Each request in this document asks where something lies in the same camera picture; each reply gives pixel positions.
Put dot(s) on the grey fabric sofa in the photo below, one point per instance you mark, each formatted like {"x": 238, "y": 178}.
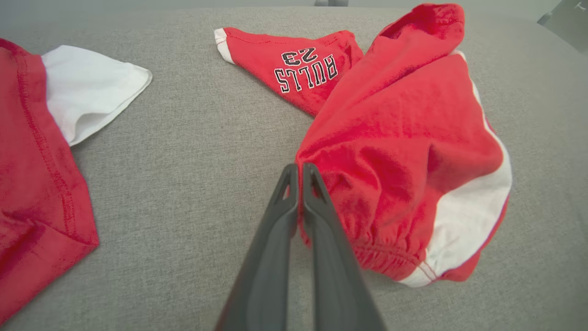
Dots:
{"x": 193, "y": 161}

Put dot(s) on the grey window frame post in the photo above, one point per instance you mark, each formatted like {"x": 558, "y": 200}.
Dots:
{"x": 331, "y": 2}

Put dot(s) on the dark grey background object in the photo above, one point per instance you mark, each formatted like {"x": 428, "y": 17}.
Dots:
{"x": 569, "y": 25}

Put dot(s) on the red and white shirt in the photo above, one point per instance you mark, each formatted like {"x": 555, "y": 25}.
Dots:
{"x": 27, "y": 161}
{"x": 390, "y": 138}

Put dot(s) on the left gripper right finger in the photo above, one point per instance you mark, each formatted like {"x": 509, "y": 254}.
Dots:
{"x": 335, "y": 276}

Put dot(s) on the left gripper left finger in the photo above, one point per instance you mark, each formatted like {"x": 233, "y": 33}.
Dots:
{"x": 266, "y": 276}

